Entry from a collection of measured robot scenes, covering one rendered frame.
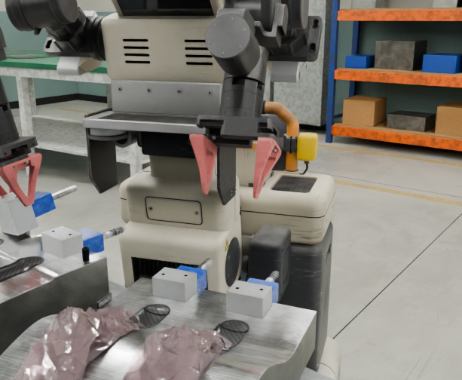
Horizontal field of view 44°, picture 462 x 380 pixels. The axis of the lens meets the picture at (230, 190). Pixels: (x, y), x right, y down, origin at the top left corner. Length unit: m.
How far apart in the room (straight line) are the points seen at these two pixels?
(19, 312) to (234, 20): 0.45
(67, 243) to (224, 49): 0.35
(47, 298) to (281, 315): 0.30
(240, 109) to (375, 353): 1.67
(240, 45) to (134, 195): 0.55
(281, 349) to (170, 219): 0.56
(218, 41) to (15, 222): 0.42
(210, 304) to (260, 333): 0.09
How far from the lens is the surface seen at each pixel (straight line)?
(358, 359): 2.25
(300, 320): 0.73
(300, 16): 0.91
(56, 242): 0.84
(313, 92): 6.21
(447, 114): 5.53
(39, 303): 0.78
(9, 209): 0.91
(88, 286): 0.82
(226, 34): 0.71
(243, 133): 0.73
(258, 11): 0.80
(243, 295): 0.72
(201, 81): 1.07
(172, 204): 1.15
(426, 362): 2.30
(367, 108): 5.73
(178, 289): 0.76
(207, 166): 0.78
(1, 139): 0.89
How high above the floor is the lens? 1.21
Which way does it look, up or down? 17 degrees down
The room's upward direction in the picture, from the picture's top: straight up
